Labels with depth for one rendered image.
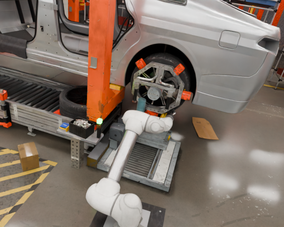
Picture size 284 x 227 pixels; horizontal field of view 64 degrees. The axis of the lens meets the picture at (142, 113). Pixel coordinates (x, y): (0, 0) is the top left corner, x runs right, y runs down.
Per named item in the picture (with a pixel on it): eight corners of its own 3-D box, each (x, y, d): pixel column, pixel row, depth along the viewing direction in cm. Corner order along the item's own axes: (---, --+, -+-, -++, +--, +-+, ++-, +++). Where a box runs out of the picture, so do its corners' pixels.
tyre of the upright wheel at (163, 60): (194, 53, 248) (135, 50, 264) (191, 59, 227) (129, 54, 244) (188, 108, 278) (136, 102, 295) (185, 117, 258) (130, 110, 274)
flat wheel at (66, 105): (114, 103, 327) (116, 88, 316) (109, 129, 270) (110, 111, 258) (68, 97, 323) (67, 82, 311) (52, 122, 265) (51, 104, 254)
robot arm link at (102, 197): (108, 217, 145) (78, 203, 150) (113, 216, 160) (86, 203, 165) (151, 111, 169) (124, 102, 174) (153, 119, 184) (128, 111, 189)
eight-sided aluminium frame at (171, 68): (176, 115, 258) (188, 69, 231) (176, 118, 252) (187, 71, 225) (131, 103, 268) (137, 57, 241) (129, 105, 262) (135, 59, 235)
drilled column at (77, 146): (84, 163, 252) (84, 132, 232) (79, 169, 244) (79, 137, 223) (75, 161, 254) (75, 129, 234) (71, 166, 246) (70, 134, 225)
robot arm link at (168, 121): (173, 117, 228) (161, 115, 232) (171, 124, 215) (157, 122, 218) (172, 126, 234) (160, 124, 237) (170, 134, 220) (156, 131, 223)
